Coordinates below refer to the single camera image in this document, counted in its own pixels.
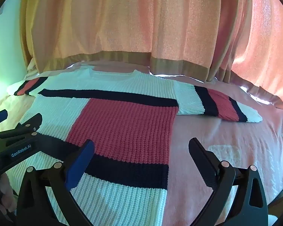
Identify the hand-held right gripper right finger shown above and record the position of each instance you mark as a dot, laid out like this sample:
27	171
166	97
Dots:
206	169

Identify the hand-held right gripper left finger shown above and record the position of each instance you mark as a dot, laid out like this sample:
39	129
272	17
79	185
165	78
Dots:
79	162

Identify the white red navy knit sweater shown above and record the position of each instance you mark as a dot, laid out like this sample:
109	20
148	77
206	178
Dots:
122	127

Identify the person's left hand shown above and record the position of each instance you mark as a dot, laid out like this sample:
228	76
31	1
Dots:
7	190

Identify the cream bedsheet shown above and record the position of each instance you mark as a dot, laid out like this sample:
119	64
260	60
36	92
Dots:
11	103

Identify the pink blanket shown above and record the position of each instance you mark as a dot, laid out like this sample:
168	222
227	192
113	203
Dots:
202	131

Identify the orange curtain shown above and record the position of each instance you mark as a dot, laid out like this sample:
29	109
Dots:
122	21
261	40

